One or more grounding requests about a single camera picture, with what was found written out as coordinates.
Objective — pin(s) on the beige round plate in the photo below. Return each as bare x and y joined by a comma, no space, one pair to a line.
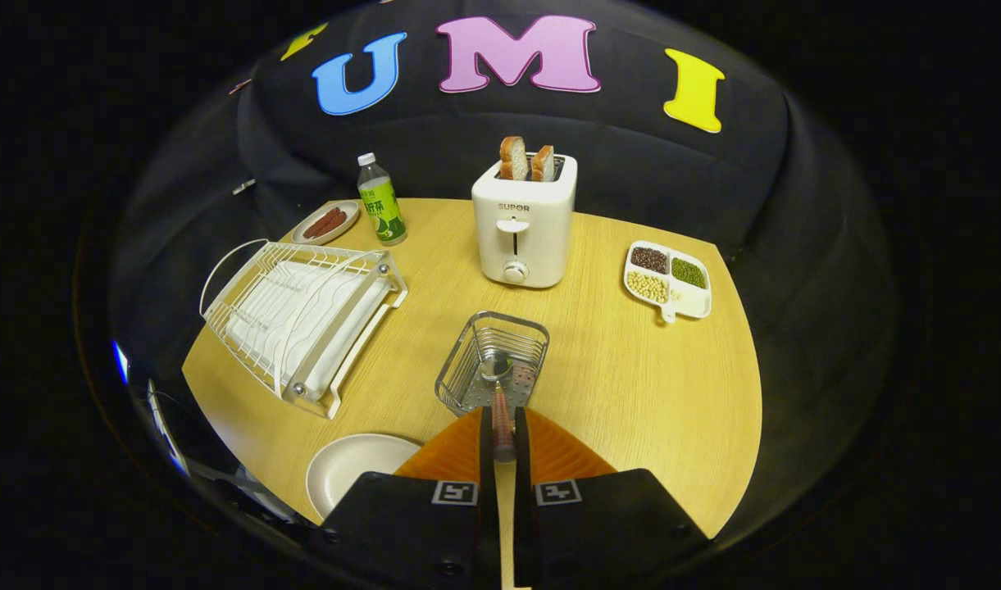
352,471

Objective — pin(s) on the white clip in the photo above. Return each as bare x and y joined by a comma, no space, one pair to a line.
243,187

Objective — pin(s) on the white divided dish with beans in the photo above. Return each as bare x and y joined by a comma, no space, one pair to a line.
693,301

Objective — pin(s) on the small beige plate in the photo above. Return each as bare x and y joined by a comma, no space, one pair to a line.
346,211

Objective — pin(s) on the reddish clothes peg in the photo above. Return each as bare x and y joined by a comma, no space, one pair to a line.
239,86

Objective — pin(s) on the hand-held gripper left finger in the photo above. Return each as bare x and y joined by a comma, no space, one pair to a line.
486,447

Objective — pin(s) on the toasted bread slice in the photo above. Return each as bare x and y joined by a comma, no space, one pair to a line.
543,164
513,157

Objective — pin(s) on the lit computer screen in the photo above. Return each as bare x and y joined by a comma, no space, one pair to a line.
120,360

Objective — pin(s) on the white toaster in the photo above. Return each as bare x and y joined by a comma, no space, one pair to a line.
525,238

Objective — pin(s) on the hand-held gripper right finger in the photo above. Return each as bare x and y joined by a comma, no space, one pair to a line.
521,447

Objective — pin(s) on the green label drink bottle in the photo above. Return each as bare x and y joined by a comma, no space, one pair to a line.
383,209

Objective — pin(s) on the black backdrop cloth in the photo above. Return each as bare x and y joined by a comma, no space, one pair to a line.
434,139

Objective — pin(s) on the brown meat piece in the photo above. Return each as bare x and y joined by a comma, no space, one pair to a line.
323,220
334,225

